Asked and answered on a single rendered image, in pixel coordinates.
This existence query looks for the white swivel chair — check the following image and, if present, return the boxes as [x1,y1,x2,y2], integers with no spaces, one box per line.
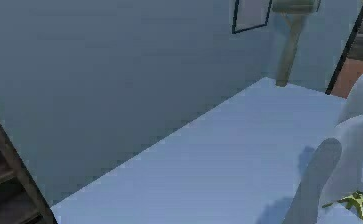
[282,71,363,224]

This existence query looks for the dark brown wooden shelf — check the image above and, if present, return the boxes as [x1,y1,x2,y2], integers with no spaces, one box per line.
[0,105,58,224]

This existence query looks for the black framed wall picture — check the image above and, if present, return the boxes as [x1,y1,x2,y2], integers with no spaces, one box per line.
[231,0,274,35]

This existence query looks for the black door frame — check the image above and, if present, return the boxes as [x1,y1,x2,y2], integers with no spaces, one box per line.
[324,0,363,96]

